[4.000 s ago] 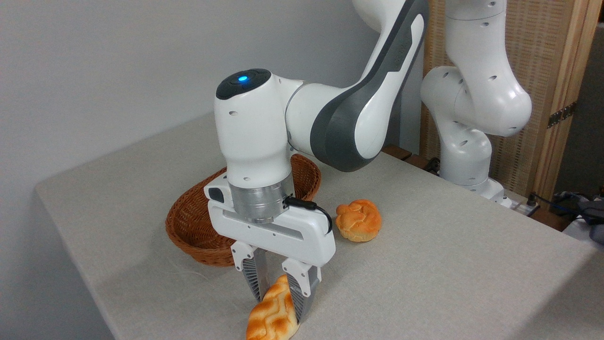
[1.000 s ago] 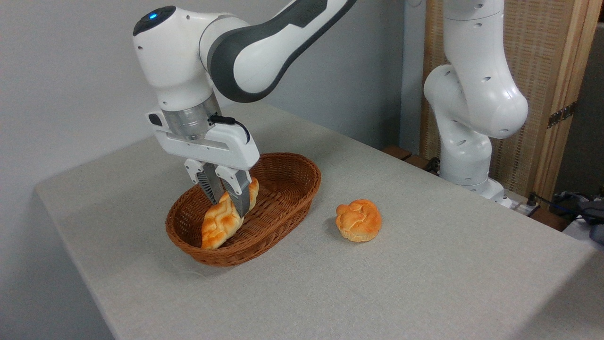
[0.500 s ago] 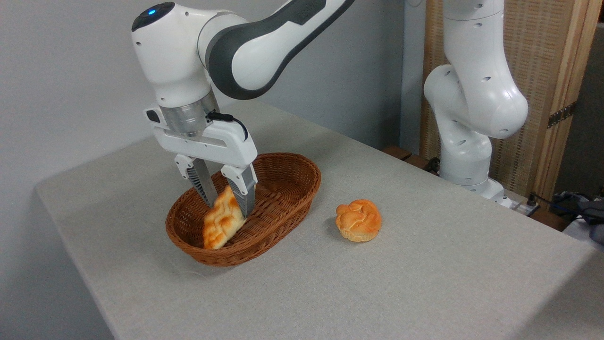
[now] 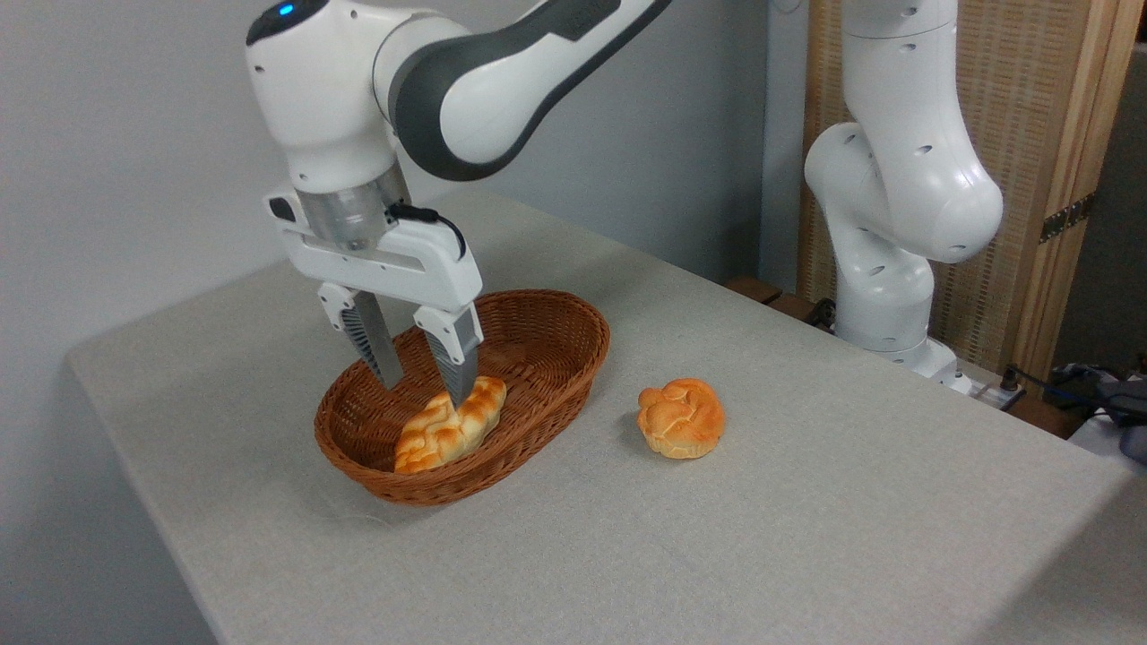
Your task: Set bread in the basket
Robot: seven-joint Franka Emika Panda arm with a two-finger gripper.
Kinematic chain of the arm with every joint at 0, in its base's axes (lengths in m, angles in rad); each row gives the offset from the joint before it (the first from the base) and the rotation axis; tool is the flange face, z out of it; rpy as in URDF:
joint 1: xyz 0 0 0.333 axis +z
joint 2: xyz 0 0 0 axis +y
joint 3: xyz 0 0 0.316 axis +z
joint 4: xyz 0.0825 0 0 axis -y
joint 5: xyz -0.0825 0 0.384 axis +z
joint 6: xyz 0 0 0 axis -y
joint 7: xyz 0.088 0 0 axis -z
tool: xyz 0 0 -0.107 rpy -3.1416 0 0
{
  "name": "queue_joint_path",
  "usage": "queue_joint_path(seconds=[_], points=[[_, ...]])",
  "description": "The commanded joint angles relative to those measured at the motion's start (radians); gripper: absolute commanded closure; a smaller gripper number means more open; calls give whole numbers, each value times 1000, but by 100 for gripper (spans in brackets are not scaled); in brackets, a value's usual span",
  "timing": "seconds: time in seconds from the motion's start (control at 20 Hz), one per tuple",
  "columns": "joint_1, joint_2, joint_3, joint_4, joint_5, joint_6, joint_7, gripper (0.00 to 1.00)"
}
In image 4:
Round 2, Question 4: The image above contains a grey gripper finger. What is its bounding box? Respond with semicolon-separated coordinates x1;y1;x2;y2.
316;281;405;391
411;302;486;409

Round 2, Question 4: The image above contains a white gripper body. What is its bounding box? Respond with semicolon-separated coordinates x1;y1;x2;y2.
263;185;486;315

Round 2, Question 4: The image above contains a long braided bread loaf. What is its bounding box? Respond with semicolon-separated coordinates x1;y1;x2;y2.
393;374;509;476

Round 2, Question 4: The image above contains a brown woven wicker basket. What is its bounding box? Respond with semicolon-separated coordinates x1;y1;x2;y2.
314;288;612;508

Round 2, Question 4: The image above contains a round knotted bread roll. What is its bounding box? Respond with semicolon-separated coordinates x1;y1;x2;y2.
636;377;727;461

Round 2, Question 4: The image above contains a brown wooden board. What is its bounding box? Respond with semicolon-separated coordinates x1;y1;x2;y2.
722;274;836;334

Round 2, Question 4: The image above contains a metal screen hinge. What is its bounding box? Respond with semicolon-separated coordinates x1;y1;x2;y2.
1039;193;1097;245

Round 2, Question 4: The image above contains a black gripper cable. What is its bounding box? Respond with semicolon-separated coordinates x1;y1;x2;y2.
386;202;469;262

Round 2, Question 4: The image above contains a dark cable bundle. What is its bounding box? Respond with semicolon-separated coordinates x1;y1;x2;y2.
999;358;1147;467

